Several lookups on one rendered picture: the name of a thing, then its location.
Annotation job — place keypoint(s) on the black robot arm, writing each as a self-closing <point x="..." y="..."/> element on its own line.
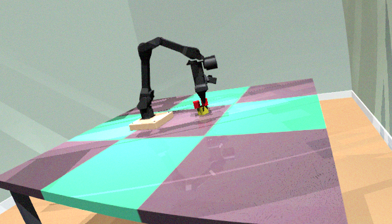
<point x="145" y="51"/>

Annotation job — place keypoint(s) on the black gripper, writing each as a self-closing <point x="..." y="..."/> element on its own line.
<point x="200" y="86"/>

